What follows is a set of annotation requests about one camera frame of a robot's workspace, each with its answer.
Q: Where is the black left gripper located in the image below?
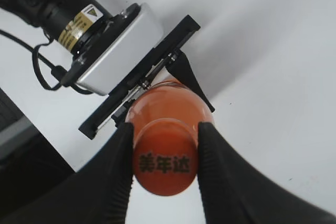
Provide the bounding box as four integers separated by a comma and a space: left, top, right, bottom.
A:
78, 15, 215, 139

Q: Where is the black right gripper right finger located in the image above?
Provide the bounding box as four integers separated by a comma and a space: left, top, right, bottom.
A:
197, 122, 335, 223

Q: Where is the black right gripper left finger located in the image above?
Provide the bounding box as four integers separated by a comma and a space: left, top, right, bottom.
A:
1, 123, 134, 223

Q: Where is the orange Mirinda soda bottle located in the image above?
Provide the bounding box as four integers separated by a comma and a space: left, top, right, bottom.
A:
123, 74, 215, 141

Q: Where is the orange bottle cap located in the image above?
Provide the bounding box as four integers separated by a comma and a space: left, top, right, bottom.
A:
133, 119, 198, 197

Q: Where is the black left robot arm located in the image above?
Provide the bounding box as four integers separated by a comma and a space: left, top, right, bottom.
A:
1, 0, 209, 139

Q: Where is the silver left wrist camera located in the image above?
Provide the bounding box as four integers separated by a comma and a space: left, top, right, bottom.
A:
61, 3, 164, 96

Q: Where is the black camera cable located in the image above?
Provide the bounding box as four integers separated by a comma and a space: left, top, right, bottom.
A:
0, 28, 92, 95

